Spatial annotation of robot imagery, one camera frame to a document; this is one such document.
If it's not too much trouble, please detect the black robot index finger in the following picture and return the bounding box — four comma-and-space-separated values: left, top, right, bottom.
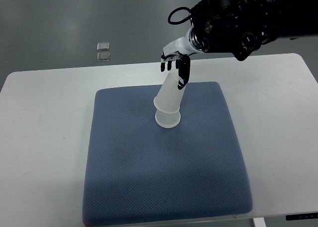
175, 56, 180, 69

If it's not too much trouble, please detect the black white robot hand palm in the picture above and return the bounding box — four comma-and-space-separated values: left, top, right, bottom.
162, 27, 199, 57

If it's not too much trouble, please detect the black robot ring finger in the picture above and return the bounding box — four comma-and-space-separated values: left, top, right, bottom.
160, 55, 166, 72

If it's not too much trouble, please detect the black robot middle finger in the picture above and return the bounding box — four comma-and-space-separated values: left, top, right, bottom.
167, 57, 173, 71

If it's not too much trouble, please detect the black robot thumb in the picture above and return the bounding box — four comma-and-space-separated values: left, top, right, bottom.
177, 56, 191, 90

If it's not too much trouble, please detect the white paper cup carried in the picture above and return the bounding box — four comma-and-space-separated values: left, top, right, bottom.
154, 70, 185, 114

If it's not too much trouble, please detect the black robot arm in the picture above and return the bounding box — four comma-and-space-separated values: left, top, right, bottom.
160, 0, 318, 90

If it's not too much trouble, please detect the white paper cup on mat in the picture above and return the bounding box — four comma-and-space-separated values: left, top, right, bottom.
155, 109, 181, 128

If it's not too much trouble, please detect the lower metal floor plate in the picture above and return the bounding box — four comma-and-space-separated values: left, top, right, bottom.
97, 52, 110, 62

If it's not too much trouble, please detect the metal floor plate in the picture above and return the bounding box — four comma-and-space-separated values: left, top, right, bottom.
97, 52, 110, 62
96, 42, 110, 51

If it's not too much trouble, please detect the upper metal floor plate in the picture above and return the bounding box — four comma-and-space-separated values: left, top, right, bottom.
96, 42, 110, 51

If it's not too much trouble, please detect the blue textured cushion mat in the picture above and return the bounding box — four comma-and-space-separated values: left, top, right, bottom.
82, 81, 253, 227

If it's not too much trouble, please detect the white table leg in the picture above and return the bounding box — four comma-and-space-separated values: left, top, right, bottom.
252, 218, 266, 227

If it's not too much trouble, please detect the black table control panel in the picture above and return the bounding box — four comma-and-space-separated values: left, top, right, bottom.
285, 213, 318, 221

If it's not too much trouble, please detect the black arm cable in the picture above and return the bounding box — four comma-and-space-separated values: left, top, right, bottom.
167, 6, 193, 25

